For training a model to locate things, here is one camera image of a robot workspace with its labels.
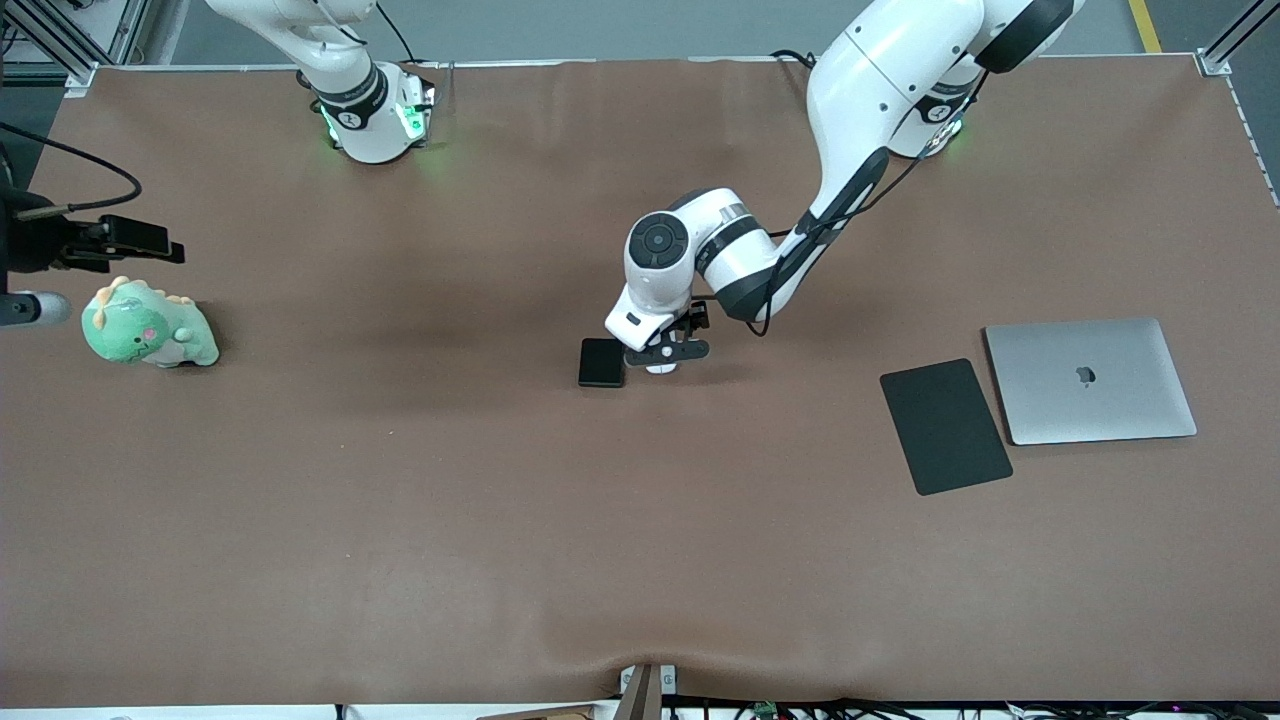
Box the silver laptop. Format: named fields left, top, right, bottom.
left=982, top=317, right=1199, bottom=447

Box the green plush dinosaur toy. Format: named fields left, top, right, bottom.
left=81, top=276, right=221, bottom=369

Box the black mouse pad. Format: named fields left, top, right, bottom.
left=879, top=358, right=1015, bottom=497

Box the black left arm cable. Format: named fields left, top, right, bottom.
left=745, top=70, right=991, bottom=339

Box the small black box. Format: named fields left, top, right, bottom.
left=578, top=338, right=628, bottom=390

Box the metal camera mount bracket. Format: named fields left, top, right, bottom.
left=618, top=662, right=679, bottom=720

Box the aluminium frame post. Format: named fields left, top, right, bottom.
left=1197, top=0, right=1280, bottom=77
left=0, top=0, right=151, bottom=97

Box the brown table cover mat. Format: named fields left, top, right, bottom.
left=0, top=55, right=1280, bottom=707

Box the black right base cable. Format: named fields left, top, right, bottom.
left=375, top=0, right=417, bottom=64

